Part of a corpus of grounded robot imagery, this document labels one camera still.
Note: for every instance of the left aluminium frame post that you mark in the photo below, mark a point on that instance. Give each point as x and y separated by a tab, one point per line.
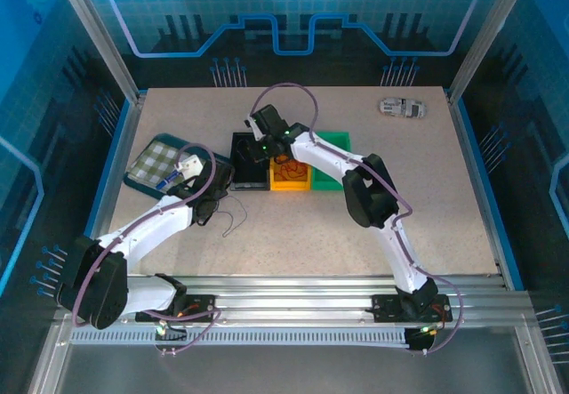
98	34

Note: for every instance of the green white checkered cloth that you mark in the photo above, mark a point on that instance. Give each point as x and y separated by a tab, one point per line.
153	160

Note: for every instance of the aluminium mounting rail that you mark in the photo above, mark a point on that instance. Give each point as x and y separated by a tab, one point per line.
289	298

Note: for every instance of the aluminium frame post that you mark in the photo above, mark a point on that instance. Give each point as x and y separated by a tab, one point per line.
489	34
98	34

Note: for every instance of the checkered cloth tray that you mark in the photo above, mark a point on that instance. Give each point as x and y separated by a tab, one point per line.
133	182

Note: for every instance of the right aluminium frame post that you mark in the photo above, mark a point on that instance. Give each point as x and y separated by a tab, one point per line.
489	34

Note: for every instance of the tangle of rubber bands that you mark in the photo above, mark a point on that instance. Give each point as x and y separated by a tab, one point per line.
289	172

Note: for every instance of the black plastic bin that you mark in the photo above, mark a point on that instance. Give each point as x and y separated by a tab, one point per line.
249	171

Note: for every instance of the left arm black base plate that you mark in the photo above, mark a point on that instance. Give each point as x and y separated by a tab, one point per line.
200	307

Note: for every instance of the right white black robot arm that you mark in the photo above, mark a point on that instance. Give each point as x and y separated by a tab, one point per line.
324	154

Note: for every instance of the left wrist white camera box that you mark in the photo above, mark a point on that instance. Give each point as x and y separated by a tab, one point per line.
191	167

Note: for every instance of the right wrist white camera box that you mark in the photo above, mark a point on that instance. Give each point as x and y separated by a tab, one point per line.
255	129

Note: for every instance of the white blue marker pen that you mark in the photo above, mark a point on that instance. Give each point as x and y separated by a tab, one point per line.
166	181

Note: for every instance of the yellow plastic bin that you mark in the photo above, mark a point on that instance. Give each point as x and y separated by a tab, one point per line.
289	185

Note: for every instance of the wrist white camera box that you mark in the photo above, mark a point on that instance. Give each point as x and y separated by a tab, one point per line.
191	167
255	129

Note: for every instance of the green plastic bin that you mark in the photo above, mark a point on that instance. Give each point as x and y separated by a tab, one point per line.
326	182

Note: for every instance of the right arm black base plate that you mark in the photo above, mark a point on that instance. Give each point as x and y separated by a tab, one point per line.
387	307

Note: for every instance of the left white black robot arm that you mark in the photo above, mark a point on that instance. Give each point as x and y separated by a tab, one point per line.
151	225

